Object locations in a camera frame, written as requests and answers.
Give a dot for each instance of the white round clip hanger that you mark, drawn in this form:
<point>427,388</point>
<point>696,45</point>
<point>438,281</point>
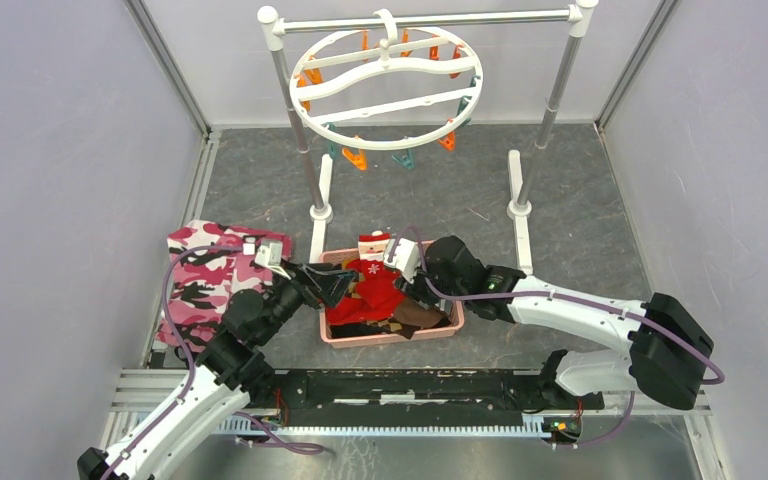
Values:
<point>408,89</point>

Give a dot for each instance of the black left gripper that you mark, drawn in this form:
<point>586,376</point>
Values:
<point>315,286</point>

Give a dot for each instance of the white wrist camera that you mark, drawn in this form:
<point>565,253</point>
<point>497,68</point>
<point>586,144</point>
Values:
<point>402,255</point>
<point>267,255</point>

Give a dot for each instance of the orange clip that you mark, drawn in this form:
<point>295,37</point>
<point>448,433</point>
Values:
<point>355,156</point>
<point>448,141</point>

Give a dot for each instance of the orange right front clip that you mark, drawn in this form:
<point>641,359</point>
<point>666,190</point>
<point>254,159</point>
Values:
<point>448,141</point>

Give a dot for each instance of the white metal drying rack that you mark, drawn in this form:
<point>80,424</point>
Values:
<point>288,41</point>

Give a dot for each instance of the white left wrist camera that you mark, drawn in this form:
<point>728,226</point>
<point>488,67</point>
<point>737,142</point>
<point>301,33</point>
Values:
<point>267,255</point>

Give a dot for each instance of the brown sock in basket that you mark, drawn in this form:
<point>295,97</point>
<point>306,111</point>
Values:
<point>409,317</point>

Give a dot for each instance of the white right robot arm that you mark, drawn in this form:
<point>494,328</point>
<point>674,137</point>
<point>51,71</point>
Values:
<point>655,347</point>

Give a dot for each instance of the argyle patterned sock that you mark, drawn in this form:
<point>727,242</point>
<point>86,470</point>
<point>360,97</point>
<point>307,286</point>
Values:
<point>357,330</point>

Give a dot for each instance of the red santa sock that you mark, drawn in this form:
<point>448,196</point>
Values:
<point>374,296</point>

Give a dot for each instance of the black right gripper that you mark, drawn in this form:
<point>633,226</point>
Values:
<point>415,288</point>

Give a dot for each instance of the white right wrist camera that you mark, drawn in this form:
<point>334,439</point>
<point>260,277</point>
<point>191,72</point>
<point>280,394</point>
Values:
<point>402,255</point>

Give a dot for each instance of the teal front clip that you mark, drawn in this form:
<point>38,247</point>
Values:
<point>405,158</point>

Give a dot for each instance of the pink camouflage folded garment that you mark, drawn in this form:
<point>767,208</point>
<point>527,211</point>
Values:
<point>203,283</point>

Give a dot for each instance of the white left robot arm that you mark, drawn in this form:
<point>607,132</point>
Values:
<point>229,373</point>

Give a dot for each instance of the pink plastic basket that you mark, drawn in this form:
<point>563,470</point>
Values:
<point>456,314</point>

